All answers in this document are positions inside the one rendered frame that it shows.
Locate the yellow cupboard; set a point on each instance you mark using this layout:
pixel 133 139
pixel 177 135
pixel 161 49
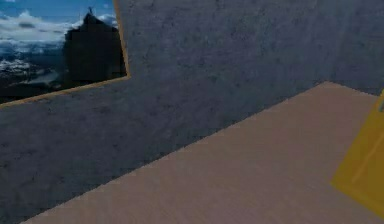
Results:
pixel 365 166

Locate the window with orange frame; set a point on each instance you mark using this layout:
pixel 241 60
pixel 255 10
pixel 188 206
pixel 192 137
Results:
pixel 50 50

